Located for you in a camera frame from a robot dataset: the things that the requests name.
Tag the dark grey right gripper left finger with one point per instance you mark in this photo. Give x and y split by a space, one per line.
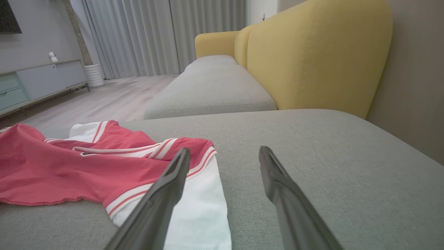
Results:
156 208

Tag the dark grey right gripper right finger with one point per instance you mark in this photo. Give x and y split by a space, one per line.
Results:
295 215

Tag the red and white jersey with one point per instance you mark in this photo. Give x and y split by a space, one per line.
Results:
69 170

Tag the large grey sofa chaise cushion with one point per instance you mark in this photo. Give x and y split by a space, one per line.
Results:
329 166

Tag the white ribbed cylinder vase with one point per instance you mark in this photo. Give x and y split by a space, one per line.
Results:
94 74

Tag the small grey sofa seat cushion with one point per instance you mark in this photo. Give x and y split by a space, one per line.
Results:
211 60

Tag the wide yellow sofa backrest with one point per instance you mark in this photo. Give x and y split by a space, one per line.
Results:
312 52

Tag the grey cabinet sliding door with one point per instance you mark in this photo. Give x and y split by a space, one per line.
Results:
52 80

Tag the low wooden tv cabinet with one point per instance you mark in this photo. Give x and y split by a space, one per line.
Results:
41 83

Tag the grey pleated curtain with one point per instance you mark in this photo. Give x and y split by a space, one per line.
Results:
145 34

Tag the yellow sofa end backrest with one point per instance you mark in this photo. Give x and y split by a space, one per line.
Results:
215 43

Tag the narrow yellow sofa backrest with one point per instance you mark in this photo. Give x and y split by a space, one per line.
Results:
242 47

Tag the pale green cabinet drawer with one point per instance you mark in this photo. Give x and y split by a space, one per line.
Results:
12 99
7 82

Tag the small white home camera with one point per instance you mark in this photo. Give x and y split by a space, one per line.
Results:
52 57

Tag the black wall television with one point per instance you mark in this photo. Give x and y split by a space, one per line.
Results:
7 15

